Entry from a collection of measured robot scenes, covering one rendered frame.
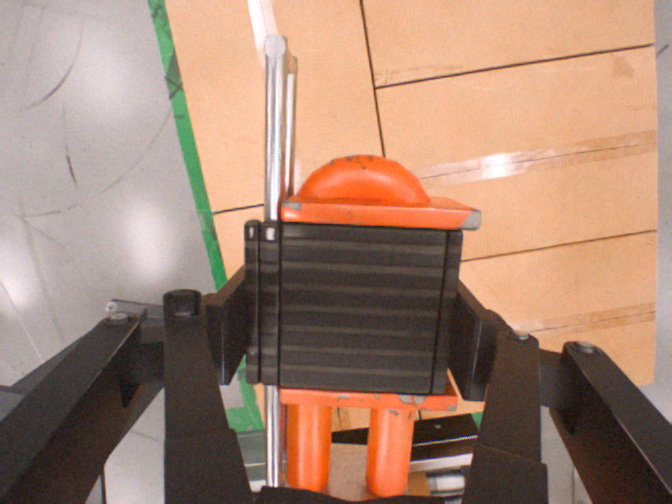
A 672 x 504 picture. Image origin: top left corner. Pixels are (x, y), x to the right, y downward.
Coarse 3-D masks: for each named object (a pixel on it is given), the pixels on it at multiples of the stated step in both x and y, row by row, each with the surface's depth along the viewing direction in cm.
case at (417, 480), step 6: (408, 474) 99; (414, 474) 99; (420, 474) 98; (408, 480) 97; (414, 480) 97; (420, 480) 96; (426, 480) 96; (408, 486) 95; (414, 486) 95; (420, 486) 95; (426, 486) 94; (414, 492) 93; (420, 492) 93; (426, 492) 93
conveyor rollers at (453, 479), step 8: (432, 472) 108; (440, 472) 108; (448, 472) 107; (456, 472) 107; (432, 480) 106; (440, 480) 106; (448, 480) 105; (456, 480) 105; (432, 488) 105; (440, 488) 105; (448, 488) 105; (456, 488) 105; (256, 496) 110; (448, 496) 110; (456, 496) 109
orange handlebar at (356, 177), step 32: (352, 160) 16; (384, 160) 16; (320, 192) 16; (352, 192) 16; (384, 192) 16; (416, 192) 16; (288, 416) 19; (320, 416) 18; (384, 416) 18; (288, 448) 19; (320, 448) 19; (384, 448) 19; (288, 480) 20; (320, 480) 19; (384, 480) 19
